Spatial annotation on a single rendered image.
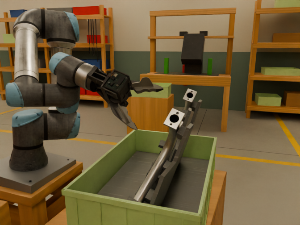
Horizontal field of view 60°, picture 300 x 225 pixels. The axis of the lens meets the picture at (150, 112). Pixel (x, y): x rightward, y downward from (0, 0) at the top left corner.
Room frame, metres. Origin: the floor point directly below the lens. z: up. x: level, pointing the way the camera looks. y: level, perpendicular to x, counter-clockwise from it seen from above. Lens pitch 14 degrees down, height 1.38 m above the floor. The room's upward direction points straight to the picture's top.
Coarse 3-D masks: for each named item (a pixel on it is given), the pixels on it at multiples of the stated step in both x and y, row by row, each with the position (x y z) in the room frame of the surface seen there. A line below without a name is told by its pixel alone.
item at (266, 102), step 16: (288, 0) 4.80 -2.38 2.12; (256, 16) 4.90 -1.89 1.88; (256, 32) 4.89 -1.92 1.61; (256, 48) 4.88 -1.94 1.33; (272, 80) 4.75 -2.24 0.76; (288, 80) 4.67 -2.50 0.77; (256, 96) 5.10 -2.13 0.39; (272, 96) 5.19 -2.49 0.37; (288, 96) 4.77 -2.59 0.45; (288, 112) 4.65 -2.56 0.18
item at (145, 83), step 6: (144, 78) 0.74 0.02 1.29; (132, 84) 0.76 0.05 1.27; (138, 84) 0.76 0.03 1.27; (144, 84) 0.76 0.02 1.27; (150, 84) 0.76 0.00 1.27; (156, 84) 0.77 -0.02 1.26; (138, 90) 0.76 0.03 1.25; (144, 90) 0.77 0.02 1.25; (150, 90) 0.77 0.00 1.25; (156, 90) 0.76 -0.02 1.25
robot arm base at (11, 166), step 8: (40, 144) 1.01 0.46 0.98; (16, 152) 0.97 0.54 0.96; (24, 152) 0.97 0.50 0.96; (32, 152) 0.98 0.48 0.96; (40, 152) 1.01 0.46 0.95; (16, 160) 0.96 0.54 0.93; (24, 160) 0.96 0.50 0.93; (32, 160) 0.98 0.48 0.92; (40, 160) 0.99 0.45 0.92; (16, 168) 0.95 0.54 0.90; (24, 168) 0.95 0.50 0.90; (32, 168) 0.96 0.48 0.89; (40, 168) 0.99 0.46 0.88
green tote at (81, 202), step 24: (120, 144) 1.08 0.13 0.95; (144, 144) 1.25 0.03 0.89; (192, 144) 1.18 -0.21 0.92; (96, 168) 0.87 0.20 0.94; (120, 168) 1.07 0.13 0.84; (72, 192) 0.68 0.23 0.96; (96, 192) 0.87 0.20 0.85; (72, 216) 0.69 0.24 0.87; (96, 216) 0.66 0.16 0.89; (120, 216) 0.64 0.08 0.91; (144, 216) 0.62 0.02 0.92; (168, 216) 0.60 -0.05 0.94; (192, 216) 0.58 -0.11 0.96
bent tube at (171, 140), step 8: (176, 112) 0.71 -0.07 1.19; (168, 120) 0.69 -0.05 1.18; (176, 120) 0.73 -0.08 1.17; (176, 128) 0.67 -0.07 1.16; (168, 136) 0.76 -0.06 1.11; (168, 144) 0.76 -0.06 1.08; (168, 152) 0.75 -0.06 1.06; (160, 160) 0.74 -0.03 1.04; (152, 168) 0.72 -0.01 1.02; (160, 168) 0.72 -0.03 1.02; (152, 176) 0.70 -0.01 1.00; (144, 184) 0.68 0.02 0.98; (152, 184) 0.69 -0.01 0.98; (144, 192) 0.67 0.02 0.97
